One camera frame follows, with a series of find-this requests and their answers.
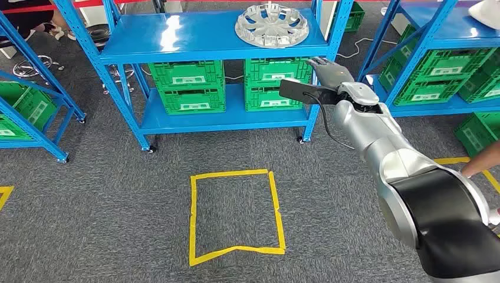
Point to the person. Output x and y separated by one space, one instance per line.
23 19

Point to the black ribbed round base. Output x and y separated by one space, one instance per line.
98 35

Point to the white moulded part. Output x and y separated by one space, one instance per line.
486 13

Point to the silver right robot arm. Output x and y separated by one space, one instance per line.
371 133

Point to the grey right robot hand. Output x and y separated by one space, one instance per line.
334 74

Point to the silver plastic hubcap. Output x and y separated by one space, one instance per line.
272 24

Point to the blue metal shelf rack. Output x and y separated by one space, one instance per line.
19 144
441 31
195 43

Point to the chrome chair base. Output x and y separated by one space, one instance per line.
29 68
117 76

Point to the person's hand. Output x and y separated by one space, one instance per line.
472 170

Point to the red barrier belt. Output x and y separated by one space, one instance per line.
31 8

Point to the wrist camera with black bracket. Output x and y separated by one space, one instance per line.
301 90

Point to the black stanchion post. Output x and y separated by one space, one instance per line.
159 6

